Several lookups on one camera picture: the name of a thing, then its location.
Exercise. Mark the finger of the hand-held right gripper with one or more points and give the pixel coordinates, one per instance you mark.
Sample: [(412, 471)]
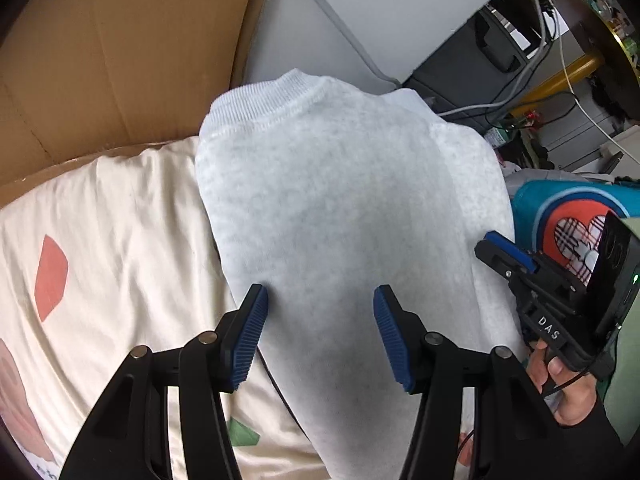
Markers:
[(510, 250), (500, 262)]

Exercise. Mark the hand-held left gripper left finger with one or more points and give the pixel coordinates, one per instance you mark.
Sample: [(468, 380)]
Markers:
[(247, 340)]

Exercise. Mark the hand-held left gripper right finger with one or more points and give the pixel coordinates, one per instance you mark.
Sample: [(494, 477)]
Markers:
[(395, 340)]

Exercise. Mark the light grey sweatshirt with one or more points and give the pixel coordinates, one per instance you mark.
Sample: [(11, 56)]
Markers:
[(350, 210)]

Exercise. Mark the person's right forearm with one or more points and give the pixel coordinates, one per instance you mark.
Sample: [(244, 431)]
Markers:
[(595, 435)]

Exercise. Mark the person's right hand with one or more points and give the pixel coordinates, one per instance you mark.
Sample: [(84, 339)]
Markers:
[(575, 400)]

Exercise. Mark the teal floral bag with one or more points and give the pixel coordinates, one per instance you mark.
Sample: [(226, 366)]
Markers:
[(535, 205)]

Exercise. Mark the cream bear print bedsheet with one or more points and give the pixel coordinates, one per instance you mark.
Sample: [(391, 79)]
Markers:
[(125, 260)]

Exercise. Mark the grey cabinet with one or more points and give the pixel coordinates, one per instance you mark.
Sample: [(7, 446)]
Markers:
[(465, 60)]

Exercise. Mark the round gold rim table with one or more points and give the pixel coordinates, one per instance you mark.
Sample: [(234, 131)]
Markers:
[(590, 25)]

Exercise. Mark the flat cardboard sheet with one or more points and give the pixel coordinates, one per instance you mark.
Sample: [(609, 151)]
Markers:
[(125, 60)]

